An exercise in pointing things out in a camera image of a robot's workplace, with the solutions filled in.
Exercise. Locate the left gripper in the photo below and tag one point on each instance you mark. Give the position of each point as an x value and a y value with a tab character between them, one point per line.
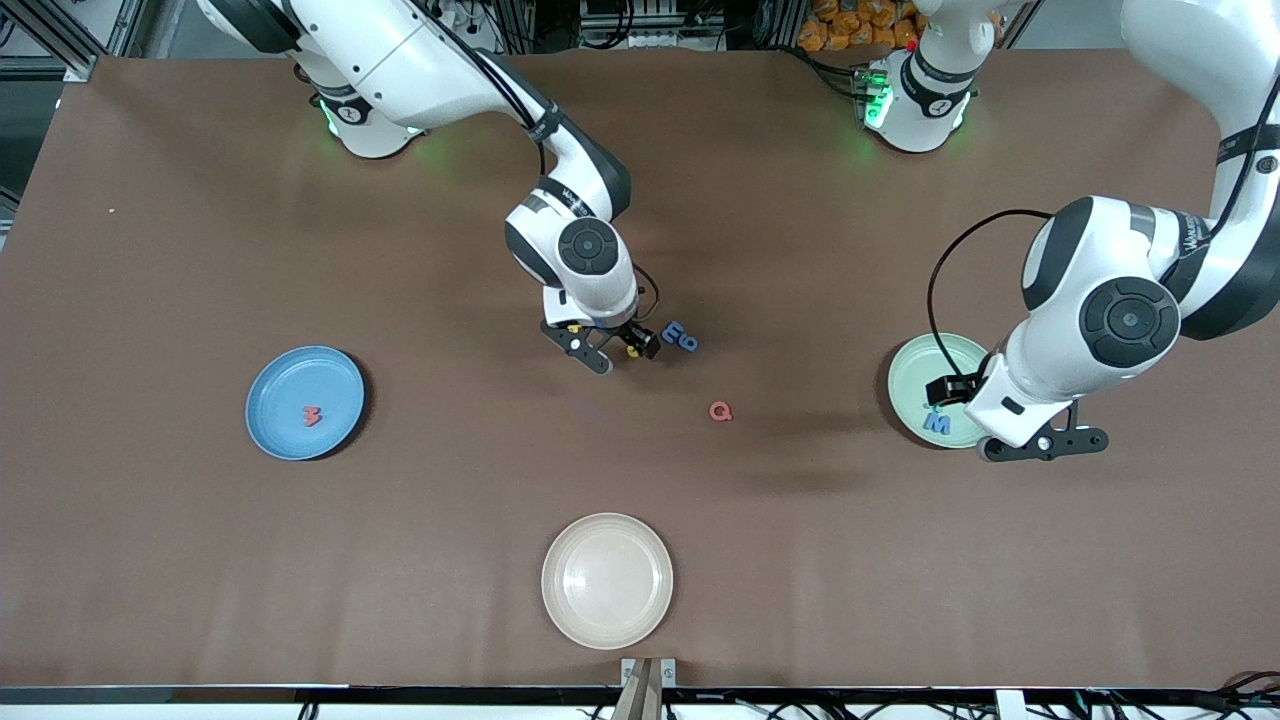
950	388

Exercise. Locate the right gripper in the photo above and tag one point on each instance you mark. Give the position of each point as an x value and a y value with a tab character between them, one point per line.
640	340

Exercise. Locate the blue foam letter E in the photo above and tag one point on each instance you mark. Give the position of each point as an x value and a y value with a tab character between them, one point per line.
672	331

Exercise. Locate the small blue round foam letter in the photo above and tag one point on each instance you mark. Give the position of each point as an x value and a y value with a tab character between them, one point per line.
693	346

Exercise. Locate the blue foam letter W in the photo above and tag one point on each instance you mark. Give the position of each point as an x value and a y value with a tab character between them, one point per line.
937	426

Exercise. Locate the red foam letter Q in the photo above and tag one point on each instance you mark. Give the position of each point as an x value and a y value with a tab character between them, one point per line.
713	411

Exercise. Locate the red foam letter m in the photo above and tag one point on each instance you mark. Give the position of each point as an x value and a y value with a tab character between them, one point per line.
313	416

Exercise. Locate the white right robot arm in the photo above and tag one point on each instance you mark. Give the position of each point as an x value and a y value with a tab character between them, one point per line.
400	70

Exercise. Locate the brown table cover sheet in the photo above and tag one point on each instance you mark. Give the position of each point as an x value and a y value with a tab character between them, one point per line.
640	470

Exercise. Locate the light green round plate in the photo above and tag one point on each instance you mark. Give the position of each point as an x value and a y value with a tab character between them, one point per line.
910	380

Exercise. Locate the beige round plate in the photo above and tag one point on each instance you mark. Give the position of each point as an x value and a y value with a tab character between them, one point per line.
607	580

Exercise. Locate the blue round plate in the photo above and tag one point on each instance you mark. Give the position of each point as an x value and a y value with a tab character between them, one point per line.
290	390

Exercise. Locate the grey equipment rack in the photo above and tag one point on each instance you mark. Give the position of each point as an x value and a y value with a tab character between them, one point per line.
650	20

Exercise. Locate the pile of orange objects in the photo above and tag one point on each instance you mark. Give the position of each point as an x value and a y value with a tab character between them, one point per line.
840	30

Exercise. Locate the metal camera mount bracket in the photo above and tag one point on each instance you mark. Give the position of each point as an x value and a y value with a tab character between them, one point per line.
648	695

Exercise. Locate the aluminium frame post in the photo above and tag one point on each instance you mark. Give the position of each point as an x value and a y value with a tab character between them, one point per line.
78	68

